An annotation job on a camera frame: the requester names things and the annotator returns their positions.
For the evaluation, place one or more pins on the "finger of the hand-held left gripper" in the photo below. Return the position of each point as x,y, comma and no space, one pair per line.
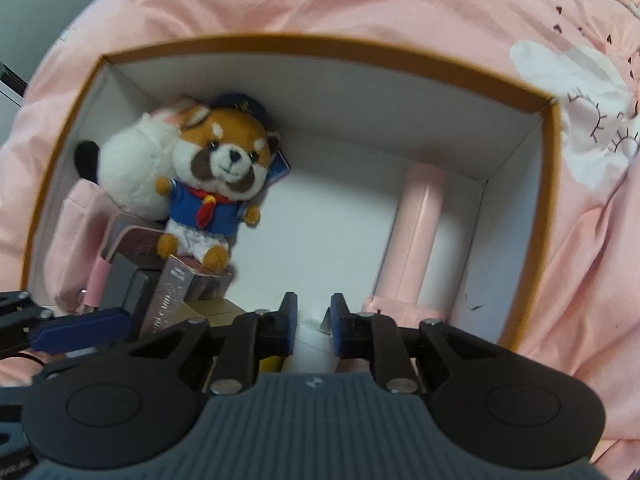
80,332

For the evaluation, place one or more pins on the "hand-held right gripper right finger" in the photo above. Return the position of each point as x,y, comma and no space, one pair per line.
340,325

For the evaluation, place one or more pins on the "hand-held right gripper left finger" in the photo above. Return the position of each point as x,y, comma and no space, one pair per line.
289,320

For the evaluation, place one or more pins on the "grey box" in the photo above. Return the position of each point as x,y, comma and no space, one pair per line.
125,285

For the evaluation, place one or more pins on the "small tan box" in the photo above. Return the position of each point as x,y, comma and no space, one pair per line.
220,310

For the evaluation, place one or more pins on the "pink fabric pouch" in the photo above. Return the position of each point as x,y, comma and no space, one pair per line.
80,240

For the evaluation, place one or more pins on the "glitter photo card box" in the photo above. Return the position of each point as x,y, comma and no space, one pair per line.
167,295

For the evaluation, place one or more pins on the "pink embossed card case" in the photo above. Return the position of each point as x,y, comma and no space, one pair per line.
135,242

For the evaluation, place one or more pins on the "long pink tube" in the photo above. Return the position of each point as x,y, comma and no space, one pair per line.
415,230

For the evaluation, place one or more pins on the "orange cardboard box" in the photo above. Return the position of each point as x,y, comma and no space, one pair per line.
340,190

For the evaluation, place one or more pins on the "blue paper hang tag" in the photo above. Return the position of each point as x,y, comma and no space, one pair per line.
280,167

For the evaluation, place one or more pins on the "white fluffy plush toy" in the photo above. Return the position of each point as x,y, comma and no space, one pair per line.
130,170

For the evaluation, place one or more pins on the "red panda sailor plush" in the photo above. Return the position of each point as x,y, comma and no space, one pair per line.
225,160

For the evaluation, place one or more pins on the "pink printed blanket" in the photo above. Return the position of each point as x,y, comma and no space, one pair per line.
575,260

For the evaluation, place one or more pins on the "white cabinet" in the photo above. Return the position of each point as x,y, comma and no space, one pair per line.
10,82

